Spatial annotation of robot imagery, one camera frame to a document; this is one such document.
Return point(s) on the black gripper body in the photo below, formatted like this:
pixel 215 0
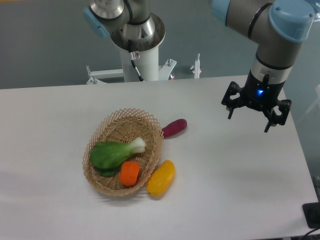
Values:
pixel 257 95

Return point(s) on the black box at table edge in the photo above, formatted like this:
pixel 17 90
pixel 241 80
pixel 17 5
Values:
pixel 312 214

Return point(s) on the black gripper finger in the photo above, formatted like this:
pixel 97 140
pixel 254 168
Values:
pixel 277 113
pixel 233 98

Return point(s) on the orange toy fruit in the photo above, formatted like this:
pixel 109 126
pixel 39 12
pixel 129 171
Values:
pixel 129 173

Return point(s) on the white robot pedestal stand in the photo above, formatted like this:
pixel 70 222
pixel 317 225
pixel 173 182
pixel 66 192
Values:
pixel 138 47

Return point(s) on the green bok choy toy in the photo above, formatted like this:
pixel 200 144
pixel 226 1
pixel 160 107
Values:
pixel 108 157

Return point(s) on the woven wicker basket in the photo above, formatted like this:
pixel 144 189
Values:
pixel 125 125

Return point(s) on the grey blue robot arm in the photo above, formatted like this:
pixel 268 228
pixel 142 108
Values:
pixel 279 27

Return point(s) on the purple toy sweet potato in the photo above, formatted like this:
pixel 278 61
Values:
pixel 174 128

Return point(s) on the yellow toy pepper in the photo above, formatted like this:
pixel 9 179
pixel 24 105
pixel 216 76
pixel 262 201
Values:
pixel 161 179

